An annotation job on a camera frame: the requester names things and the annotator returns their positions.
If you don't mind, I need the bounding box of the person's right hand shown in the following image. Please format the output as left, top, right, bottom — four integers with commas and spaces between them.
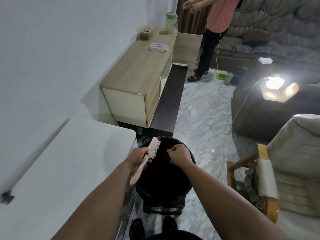
166, 144, 196, 169

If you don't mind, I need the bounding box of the person's left hand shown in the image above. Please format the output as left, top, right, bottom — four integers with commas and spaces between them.
124, 147, 153, 177

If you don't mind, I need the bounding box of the pink hairbrush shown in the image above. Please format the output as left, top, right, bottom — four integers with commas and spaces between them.
130, 137, 161, 186

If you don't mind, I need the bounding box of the person's right forearm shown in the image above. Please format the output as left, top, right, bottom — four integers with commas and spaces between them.
179, 162, 293, 240

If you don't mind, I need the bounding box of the person's left forearm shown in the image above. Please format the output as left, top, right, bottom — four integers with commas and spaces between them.
51, 161, 137, 240

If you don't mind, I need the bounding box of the black trash bin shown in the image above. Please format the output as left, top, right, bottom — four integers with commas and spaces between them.
135, 136, 197, 216

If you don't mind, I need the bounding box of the dark low bench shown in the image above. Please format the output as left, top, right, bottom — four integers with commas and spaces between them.
149, 62, 189, 138

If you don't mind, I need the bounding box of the person's right sandal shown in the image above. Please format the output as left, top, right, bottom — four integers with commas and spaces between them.
162, 215, 178, 233

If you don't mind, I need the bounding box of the person's left sandal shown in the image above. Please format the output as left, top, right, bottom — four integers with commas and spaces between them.
128, 218, 146, 240

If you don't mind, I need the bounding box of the person's black clothing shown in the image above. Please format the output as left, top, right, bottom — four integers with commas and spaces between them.
159, 229, 203, 240

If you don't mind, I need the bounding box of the white table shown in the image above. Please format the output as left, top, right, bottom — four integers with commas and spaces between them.
0, 117, 138, 240

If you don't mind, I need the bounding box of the light wooden cabinet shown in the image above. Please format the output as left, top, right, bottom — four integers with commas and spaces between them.
100, 27, 178, 128

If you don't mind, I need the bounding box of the dark brown coffee table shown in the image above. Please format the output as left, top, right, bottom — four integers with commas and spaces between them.
231, 57, 320, 142

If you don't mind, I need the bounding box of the green cup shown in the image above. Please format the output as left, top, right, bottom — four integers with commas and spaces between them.
223, 72, 234, 86

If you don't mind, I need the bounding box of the small black bin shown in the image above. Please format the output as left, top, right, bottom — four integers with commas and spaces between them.
231, 66, 248, 86

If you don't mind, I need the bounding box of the wooden panel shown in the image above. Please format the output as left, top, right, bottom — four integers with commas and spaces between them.
172, 32, 204, 67

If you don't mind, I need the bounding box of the clear plastic lidded box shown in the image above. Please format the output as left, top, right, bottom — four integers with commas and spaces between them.
147, 42, 169, 52

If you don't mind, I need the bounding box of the wooden armchair with cream cushions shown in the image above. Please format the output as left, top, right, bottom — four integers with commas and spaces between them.
226, 114, 320, 240

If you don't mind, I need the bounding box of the brown box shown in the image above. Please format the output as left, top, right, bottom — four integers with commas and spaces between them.
138, 26, 154, 41

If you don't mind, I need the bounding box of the bright lamp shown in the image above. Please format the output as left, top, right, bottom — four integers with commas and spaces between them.
264, 75, 286, 91

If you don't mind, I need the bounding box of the green water jug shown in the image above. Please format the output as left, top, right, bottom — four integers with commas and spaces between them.
165, 11, 179, 35

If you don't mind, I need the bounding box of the brown curtain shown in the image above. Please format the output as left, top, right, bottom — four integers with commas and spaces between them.
176, 0, 211, 36

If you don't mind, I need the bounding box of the small black object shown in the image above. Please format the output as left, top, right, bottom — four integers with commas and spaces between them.
0, 191, 15, 205

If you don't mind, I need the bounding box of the grey sofa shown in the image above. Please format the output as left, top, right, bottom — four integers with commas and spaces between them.
209, 0, 320, 73

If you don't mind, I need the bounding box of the white cable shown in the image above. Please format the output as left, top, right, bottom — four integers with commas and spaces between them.
224, 77, 269, 136

